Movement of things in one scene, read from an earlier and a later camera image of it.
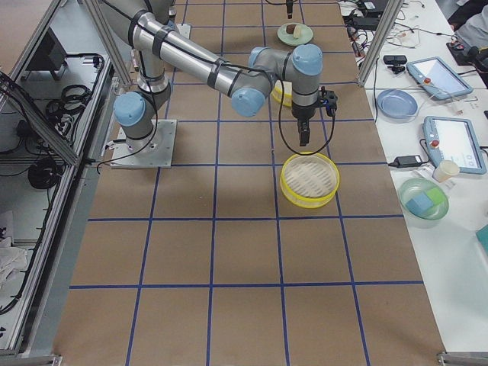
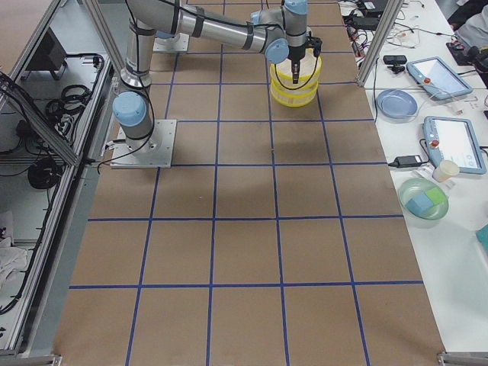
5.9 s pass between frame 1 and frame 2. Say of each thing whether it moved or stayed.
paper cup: stayed
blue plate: stayed
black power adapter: stayed
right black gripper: moved
